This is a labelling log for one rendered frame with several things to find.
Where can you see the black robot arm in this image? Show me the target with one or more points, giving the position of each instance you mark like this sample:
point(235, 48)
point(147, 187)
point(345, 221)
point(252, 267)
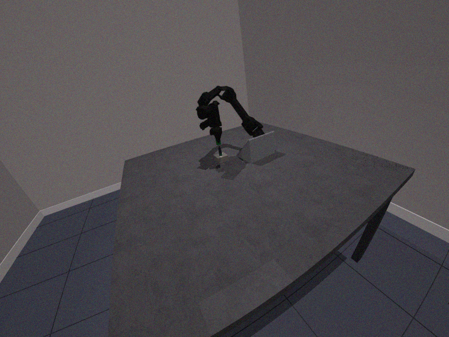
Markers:
point(205, 111)

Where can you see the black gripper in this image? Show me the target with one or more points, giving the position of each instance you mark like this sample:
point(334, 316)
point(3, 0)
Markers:
point(215, 130)

